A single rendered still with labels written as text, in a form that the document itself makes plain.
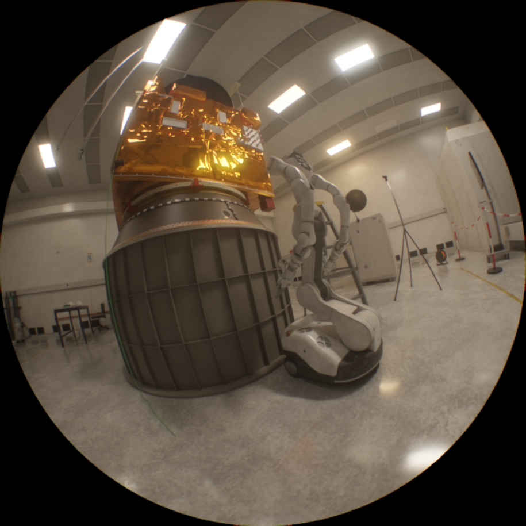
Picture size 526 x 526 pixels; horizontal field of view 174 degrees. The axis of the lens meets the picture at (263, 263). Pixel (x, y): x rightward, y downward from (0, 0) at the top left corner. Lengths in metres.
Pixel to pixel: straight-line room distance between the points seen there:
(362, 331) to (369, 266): 3.23
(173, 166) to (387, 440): 2.28
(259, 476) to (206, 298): 1.05
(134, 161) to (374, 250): 4.25
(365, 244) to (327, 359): 3.40
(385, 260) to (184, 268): 3.75
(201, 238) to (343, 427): 1.37
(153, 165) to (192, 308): 1.29
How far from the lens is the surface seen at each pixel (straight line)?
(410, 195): 8.30
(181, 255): 1.21
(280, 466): 0.83
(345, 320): 0.99
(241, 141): 2.59
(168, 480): 0.94
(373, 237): 4.08
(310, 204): 0.86
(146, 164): 1.76
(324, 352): 0.98
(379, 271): 4.10
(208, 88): 3.81
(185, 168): 1.81
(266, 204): 2.28
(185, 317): 1.20
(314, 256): 1.09
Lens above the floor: 0.73
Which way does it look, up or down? 5 degrees up
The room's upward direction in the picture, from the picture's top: 12 degrees counter-clockwise
